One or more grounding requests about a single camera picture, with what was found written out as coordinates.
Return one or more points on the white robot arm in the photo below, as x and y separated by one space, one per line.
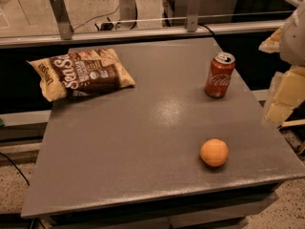
287 90

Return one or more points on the red Coca-Cola can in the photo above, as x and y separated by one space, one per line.
220 73

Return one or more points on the orange fruit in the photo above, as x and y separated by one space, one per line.
214 152

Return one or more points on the brown and tan chip bag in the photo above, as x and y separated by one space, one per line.
81 74

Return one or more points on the horizontal metal railing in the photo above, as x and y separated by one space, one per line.
153 34

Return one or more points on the right metal railing bracket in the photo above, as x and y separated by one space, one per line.
192 15

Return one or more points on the metal railing bracket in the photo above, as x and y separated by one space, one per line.
62 19
192 15

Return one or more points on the grey table frame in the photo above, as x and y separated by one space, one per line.
176 213

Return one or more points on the left metal railing bracket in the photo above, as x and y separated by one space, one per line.
62 19

